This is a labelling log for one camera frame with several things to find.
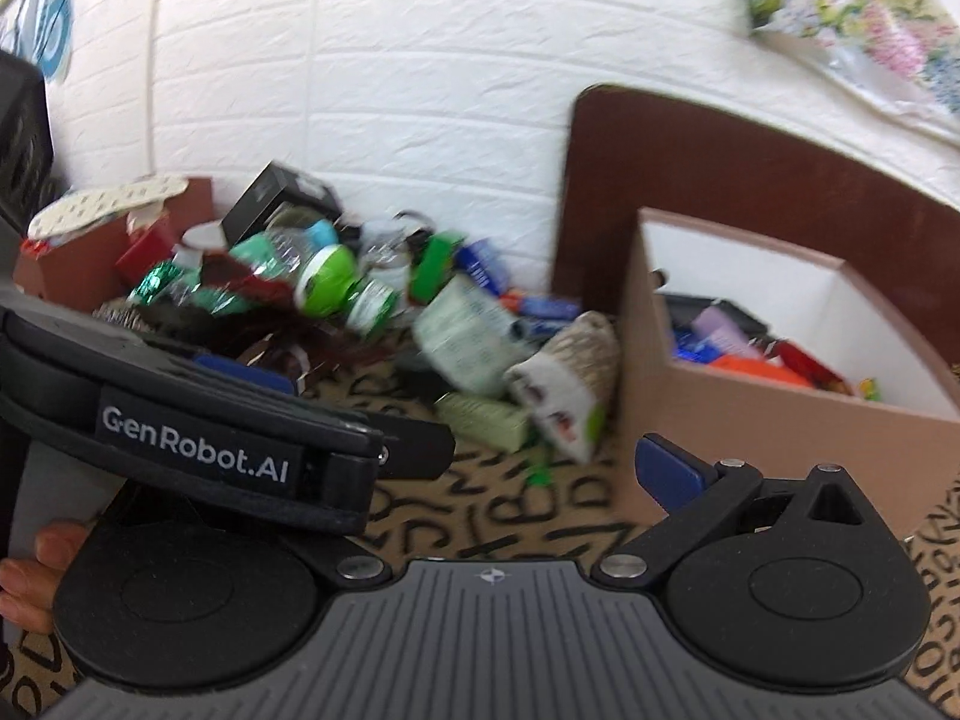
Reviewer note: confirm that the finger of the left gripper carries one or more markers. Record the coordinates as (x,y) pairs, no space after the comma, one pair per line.
(250,374)

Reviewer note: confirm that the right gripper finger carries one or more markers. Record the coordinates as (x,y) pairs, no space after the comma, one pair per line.
(703,504)

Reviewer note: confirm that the orange silicone scrubber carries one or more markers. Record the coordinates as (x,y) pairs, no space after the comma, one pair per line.
(760,369)

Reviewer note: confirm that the green patterned tape roll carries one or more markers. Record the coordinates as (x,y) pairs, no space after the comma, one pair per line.
(467,337)

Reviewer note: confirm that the person's left hand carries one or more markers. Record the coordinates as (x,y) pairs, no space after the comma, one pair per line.
(29,585)

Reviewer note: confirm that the green white round container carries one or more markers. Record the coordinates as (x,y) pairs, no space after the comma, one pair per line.
(330,285)

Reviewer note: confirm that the green foil snack packet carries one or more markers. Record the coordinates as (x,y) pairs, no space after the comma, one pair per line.
(180,285)

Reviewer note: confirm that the clear plastic water bottle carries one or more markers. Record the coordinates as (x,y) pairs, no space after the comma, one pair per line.
(280,253)

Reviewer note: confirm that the red cardboard box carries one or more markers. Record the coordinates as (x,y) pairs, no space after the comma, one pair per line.
(106,262)

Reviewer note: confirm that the green plastic clip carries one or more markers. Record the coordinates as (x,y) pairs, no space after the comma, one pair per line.
(539,475)

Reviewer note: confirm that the white patterned fabric pouch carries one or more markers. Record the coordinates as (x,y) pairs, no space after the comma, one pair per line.
(567,386)

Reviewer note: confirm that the black cardboard box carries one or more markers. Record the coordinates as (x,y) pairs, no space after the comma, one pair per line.
(276,186)

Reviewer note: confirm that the green soap bar box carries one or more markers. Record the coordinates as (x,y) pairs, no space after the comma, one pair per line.
(494,423)

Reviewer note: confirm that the brown cardboard box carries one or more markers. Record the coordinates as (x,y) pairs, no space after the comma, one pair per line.
(902,449)

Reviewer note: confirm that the blue red pen box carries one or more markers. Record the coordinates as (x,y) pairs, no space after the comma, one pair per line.
(534,306)

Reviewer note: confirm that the blue small box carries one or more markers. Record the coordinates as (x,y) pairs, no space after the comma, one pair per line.
(483,264)

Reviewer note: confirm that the dark red chair back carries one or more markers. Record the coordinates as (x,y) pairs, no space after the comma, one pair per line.
(629,149)

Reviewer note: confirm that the floral plastic bag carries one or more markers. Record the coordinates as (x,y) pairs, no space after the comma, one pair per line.
(898,56)

